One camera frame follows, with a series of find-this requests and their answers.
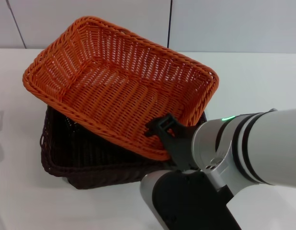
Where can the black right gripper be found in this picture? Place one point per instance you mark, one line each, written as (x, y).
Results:
(180, 148)

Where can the orange wicker basket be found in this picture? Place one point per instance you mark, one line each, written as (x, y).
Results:
(114, 91)

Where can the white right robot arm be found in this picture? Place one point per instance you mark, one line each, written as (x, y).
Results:
(270, 148)

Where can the dark brown wicker basket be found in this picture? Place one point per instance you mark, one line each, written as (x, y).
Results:
(90, 163)

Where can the silver camera mount bracket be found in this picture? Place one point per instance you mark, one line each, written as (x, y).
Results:
(217, 167)

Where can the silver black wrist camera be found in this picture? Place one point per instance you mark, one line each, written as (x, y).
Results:
(186, 203)

